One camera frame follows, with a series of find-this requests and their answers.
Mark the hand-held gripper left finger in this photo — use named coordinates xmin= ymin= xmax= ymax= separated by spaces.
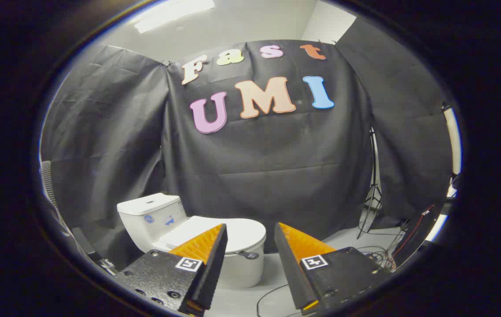
xmin=112 ymin=223 xmax=229 ymax=317

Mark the white studio light panel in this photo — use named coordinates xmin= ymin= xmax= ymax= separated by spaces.
xmin=442 ymin=103 xmax=462 ymax=177

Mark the black tripod light stand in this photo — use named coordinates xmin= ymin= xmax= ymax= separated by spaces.
xmin=357 ymin=128 xmax=383 ymax=240

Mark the long black floor cable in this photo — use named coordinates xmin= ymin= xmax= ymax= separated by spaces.
xmin=256 ymin=284 xmax=291 ymax=317

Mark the dark board with red wire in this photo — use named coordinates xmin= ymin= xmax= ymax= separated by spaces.
xmin=393 ymin=203 xmax=446 ymax=267

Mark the white ceramic toilet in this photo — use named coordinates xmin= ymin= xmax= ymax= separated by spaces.
xmin=117 ymin=193 xmax=267 ymax=290

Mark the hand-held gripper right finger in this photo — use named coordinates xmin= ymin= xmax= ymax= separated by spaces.
xmin=274 ymin=222 xmax=394 ymax=316

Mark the grey ribbed object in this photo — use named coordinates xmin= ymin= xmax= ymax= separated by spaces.
xmin=40 ymin=160 xmax=58 ymax=213

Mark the black backdrop cloth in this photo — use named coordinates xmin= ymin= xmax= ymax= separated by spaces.
xmin=41 ymin=18 xmax=453 ymax=269

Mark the tangle of thin cables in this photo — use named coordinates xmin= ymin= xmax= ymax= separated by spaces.
xmin=358 ymin=219 xmax=407 ymax=270

